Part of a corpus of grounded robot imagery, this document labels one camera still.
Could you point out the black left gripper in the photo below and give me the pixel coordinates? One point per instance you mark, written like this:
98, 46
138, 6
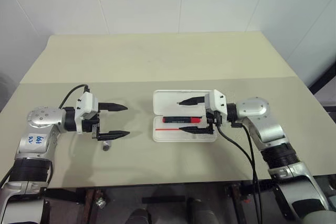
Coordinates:
95, 125

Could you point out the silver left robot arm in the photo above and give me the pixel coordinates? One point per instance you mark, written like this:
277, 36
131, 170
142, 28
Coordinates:
42, 119

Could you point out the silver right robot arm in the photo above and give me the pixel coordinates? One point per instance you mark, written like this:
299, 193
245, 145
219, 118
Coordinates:
262, 127

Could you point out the dark rounded shape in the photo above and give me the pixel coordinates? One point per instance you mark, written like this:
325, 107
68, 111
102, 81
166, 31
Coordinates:
140, 216

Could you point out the white plastic pencil case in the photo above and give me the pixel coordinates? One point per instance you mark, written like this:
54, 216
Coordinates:
168, 103

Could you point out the dark metal stand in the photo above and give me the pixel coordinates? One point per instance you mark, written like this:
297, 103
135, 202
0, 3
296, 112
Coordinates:
325, 79

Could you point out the red and black marker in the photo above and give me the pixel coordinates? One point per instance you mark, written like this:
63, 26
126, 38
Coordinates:
194, 120

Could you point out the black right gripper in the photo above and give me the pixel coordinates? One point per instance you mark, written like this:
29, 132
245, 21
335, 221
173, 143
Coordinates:
216, 120

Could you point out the white label with blue writing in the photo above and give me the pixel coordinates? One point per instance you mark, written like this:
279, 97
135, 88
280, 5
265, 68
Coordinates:
36, 140

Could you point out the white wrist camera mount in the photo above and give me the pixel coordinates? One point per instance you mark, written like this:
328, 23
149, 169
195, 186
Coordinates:
215, 100
85, 106

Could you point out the thin red pen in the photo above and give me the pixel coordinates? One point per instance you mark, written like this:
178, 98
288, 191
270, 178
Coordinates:
168, 129

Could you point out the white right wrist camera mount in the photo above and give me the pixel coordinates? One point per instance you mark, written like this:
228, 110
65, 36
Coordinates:
215, 100

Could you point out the small silver metal part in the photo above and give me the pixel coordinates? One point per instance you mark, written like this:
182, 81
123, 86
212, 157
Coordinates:
101, 203

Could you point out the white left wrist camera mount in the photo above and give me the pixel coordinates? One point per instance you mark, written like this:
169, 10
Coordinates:
85, 106

